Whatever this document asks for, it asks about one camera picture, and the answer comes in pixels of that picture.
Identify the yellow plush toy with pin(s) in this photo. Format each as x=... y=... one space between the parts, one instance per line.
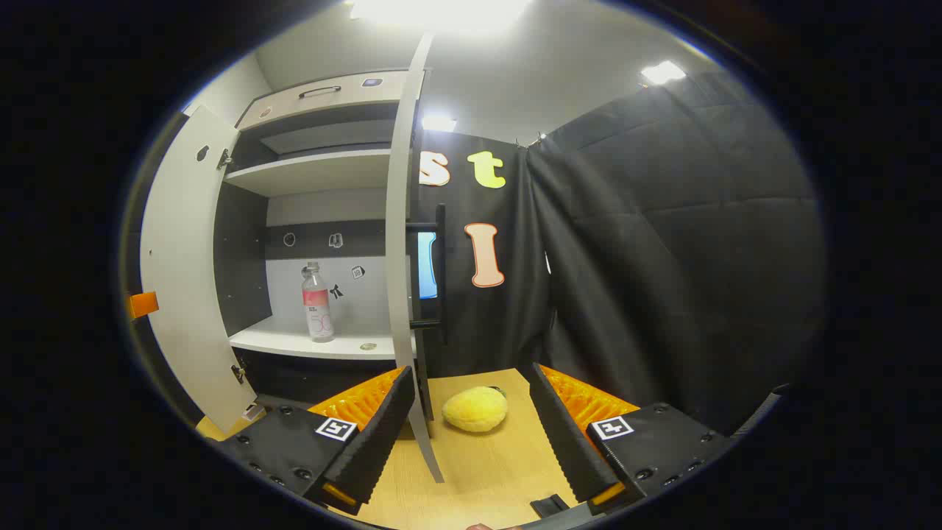
x=475 y=409

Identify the grey cabinet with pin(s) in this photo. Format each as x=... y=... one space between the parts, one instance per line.
x=324 y=206

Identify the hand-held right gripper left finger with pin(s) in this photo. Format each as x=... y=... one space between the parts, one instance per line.
x=379 y=430

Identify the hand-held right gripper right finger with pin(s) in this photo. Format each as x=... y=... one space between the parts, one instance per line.
x=563 y=434

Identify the black backdrop cloth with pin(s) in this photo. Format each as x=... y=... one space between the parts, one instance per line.
x=662 y=243

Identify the grey cabinet shelf board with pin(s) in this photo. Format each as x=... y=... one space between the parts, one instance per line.
x=309 y=342
x=309 y=171

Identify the grey cabinet door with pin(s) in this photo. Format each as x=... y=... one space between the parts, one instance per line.
x=399 y=221
x=184 y=280

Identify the clear bottle with pink label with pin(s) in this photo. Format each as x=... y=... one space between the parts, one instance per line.
x=317 y=309

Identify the large ceiling light panel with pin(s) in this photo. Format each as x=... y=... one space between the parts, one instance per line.
x=441 y=9

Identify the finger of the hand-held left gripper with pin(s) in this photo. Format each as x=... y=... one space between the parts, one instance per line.
x=144 y=304

